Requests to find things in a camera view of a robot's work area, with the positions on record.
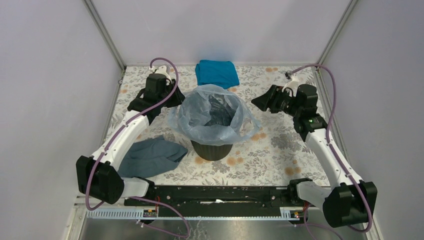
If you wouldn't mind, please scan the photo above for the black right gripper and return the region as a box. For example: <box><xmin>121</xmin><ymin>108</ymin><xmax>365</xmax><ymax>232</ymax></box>
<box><xmin>250</xmin><ymin>84</ymin><xmax>302</xmax><ymax>118</ymax></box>

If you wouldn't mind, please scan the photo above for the light blue plastic trash bag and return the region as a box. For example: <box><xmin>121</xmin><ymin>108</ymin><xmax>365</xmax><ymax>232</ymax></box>
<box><xmin>167</xmin><ymin>84</ymin><xmax>261</xmax><ymax>146</ymax></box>

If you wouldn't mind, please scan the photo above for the black plastic trash bin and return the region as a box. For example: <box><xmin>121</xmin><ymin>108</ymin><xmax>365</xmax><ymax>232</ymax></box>
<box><xmin>190</xmin><ymin>93</ymin><xmax>237</xmax><ymax>162</ymax></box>

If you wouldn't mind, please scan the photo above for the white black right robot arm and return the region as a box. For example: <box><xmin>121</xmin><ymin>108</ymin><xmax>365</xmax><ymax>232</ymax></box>
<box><xmin>251</xmin><ymin>84</ymin><xmax>378</xmax><ymax>228</ymax></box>

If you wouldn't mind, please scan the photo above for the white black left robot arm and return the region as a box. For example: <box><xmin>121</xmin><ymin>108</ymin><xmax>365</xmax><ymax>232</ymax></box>
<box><xmin>76</xmin><ymin>73</ymin><xmax>185</xmax><ymax>211</ymax></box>

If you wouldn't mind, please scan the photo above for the bright blue folded cloth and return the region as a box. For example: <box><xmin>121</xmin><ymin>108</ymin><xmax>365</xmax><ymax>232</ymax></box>
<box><xmin>195</xmin><ymin>60</ymin><xmax>240</xmax><ymax>89</ymax></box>

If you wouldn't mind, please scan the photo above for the floral patterned table mat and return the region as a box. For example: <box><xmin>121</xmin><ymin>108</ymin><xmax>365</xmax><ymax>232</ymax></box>
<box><xmin>99</xmin><ymin>65</ymin><xmax>339</xmax><ymax>187</ymax></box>

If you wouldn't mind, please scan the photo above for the grey blue crumpled cloth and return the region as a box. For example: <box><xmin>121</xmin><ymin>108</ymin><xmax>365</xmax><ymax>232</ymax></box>
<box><xmin>117</xmin><ymin>135</ymin><xmax>188</xmax><ymax>178</ymax></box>

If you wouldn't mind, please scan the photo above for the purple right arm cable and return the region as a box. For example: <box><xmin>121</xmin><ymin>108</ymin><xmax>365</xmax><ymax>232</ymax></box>
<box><xmin>285</xmin><ymin>63</ymin><xmax>374</xmax><ymax>240</ymax></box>

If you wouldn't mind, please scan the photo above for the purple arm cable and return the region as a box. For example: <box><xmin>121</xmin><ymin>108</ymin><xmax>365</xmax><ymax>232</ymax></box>
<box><xmin>85</xmin><ymin>57</ymin><xmax>192</xmax><ymax>239</ymax></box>
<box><xmin>285</xmin><ymin>63</ymin><xmax>374</xmax><ymax>240</ymax></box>

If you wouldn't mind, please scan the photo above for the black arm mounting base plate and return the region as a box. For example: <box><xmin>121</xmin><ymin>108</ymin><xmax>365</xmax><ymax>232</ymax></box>
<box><xmin>124</xmin><ymin>185</ymin><xmax>305</xmax><ymax>219</ymax></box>

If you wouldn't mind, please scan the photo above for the white slotted cable duct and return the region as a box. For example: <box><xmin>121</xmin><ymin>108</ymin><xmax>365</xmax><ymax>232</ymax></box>
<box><xmin>85</xmin><ymin>207</ymin><xmax>303</xmax><ymax>221</ymax></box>

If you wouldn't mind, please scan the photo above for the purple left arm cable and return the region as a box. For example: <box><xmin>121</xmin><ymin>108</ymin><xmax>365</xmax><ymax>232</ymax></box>
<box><xmin>85</xmin><ymin>57</ymin><xmax>192</xmax><ymax>239</ymax></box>

